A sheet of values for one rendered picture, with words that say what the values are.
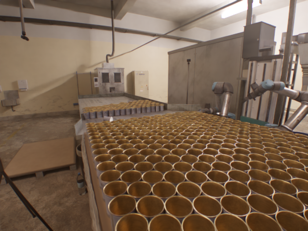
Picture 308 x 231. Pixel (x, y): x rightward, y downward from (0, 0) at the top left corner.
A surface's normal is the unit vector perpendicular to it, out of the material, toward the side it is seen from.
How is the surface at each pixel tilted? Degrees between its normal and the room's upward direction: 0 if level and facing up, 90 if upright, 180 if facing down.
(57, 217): 0
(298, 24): 90
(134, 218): 88
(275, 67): 90
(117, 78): 90
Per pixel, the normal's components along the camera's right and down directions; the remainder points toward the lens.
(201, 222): -0.54, 0.18
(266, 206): -0.91, 0.10
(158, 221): 0.36, 0.18
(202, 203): -0.03, 0.21
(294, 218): -0.76, 0.15
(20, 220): 0.00, -0.97
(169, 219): -0.33, 0.20
